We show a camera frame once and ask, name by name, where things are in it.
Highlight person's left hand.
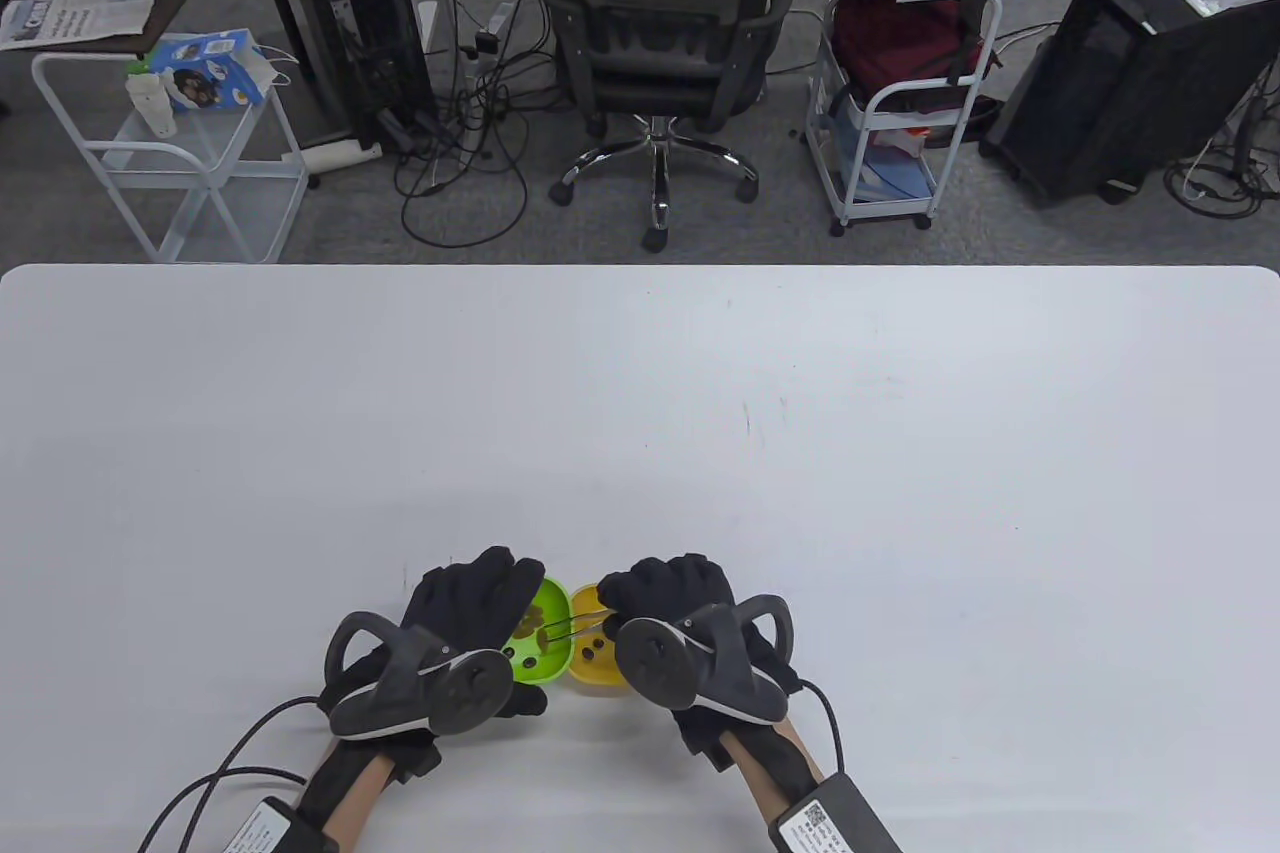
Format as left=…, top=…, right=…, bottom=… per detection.
left=318, top=545, right=549, bottom=782

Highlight person's right hand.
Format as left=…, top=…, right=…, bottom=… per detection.
left=597, top=553, right=806, bottom=772

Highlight green plastic bowl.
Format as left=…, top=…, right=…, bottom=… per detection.
left=497, top=575, right=573, bottom=686

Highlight yellow small dish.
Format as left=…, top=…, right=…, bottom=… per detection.
left=566, top=583, right=636, bottom=694

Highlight person's left forearm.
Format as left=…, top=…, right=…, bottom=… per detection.
left=300, top=743, right=401, bottom=853

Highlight person's right forearm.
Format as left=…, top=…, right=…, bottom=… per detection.
left=720, top=723, right=826, bottom=814

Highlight grey tracking controller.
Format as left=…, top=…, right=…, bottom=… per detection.
left=612, top=595, right=798, bottom=724
left=322, top=611, right=513, bottom=742

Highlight black box with white label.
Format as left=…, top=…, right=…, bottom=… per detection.
left=768, top=773, right=901, bottom=853
left=218, top=796, right=336, bottom=853

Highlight white power strip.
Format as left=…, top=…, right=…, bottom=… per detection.
left=283, top=138, right=383, bottom=174

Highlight blue bag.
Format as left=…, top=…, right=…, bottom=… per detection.
left=860, top=155, right=938, bottom=204

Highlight black computer tower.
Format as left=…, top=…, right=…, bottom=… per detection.
left=250, top=0, right=441, bottom=156

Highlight white rolling cart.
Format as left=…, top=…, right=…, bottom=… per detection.
left=805, top=0, right=1004, bottom=237

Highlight white plastic bottle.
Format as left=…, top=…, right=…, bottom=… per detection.
left=126, top=73, right=179, bottom=137

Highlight red backpack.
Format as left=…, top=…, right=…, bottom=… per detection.
left=832, top=0, right=996, bottom=114

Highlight blue cardboard box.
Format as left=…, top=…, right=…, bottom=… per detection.
left=148, top=28, right=271, bottom=112

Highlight large black computer case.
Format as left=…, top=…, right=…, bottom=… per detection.
left=980, top=0, right=1280, bottom=209

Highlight folded newspaper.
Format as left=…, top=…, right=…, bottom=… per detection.
left=0, top=0, right=159, bottom=51

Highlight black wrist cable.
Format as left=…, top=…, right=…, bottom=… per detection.
left=795, top=678, right=846, bottom=779
left=135, top=693, right=331, bottom=853

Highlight tangle of black cables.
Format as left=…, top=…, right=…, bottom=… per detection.
left=393, top=0, right=561, bottom=249

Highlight white wire cart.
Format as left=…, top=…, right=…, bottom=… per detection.
left=30, top=48, right=309, bottom=264

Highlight coiled black floor cables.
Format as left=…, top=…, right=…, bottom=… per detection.
left=1165, top=63, right=1280, bottom=219

